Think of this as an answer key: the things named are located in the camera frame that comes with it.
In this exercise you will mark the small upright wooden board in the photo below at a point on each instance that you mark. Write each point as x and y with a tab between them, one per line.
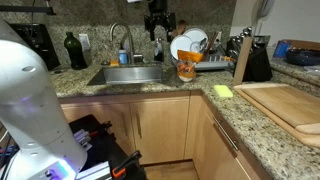
242	61

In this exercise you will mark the black wall shelf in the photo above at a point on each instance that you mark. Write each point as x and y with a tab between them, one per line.
26	9

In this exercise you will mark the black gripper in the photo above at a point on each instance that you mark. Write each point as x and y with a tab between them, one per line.
160	18

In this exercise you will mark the stainless steel sink basin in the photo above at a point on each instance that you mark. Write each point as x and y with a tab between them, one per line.
131	75

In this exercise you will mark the metal ladle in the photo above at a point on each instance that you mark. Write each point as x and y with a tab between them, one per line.
202	43

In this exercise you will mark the large white plate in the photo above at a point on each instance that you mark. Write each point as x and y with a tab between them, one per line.
180	45

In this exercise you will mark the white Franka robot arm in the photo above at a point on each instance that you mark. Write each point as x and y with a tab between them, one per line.
30	100

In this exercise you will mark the wooden cabinet door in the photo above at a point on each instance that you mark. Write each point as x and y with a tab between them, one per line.
100	116
161	128

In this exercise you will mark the dark blue pan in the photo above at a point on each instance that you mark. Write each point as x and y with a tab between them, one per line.
303	56

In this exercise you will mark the curved steel kitchen faucet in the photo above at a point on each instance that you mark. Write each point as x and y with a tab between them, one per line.
130	40

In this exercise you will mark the wooden tray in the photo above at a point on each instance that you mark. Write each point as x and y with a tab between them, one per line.
305	44

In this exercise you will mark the orange black bar clamp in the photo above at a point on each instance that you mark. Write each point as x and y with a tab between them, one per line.
125	165

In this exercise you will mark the orange snack bag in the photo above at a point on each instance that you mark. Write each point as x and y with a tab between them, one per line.
186	66

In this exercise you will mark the small orange sponge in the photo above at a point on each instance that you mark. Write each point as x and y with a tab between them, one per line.
114	62

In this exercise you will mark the white plate with rim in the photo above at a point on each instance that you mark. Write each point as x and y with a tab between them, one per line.
196	34

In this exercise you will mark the white wall outlet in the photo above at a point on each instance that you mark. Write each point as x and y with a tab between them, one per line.
84	41

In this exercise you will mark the dark green glass bottle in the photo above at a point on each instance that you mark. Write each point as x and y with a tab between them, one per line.
75	51

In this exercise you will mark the brown wooden utensil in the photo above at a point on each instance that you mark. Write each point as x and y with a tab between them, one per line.
210	43

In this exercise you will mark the blue container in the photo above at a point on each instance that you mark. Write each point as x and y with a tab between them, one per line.
281	49

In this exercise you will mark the black knife block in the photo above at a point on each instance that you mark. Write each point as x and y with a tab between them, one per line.
258	66

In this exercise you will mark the wooden drawer front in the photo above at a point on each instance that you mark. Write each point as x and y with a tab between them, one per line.
213	156

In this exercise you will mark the red black bar clamp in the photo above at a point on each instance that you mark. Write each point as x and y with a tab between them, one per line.
100	130

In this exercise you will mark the black coffee machine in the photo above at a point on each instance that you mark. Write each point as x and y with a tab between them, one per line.
36	41

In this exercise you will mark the yellow sponge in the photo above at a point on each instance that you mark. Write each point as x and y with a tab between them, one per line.
223	91

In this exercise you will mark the grey dish rack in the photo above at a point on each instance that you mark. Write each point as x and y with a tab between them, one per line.
213	64

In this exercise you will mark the aluminium extrusion profile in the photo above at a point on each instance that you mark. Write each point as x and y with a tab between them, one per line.
81	138
95	171

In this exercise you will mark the small blue soap bottle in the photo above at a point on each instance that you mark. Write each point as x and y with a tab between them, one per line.
123	57

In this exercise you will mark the dark soap dispenser bottle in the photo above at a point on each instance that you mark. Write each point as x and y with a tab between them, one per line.
159	51

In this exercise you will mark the large wooden cutting board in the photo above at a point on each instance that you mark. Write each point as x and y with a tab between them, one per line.
256	100

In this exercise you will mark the black robot cart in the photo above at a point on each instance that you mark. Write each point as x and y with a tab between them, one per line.
103	146

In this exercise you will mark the wooden spoon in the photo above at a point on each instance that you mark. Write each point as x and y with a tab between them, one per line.
174	32
181	27

